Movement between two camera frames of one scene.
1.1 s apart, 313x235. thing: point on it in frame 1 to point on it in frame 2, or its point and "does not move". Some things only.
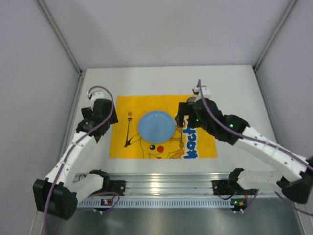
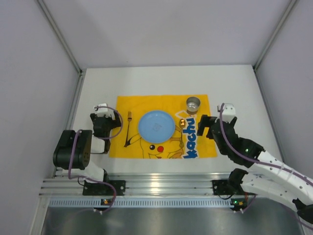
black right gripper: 183,110 to 208,126
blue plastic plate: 156,127 does not move
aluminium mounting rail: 177,184 does not move
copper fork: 129,118 does not move
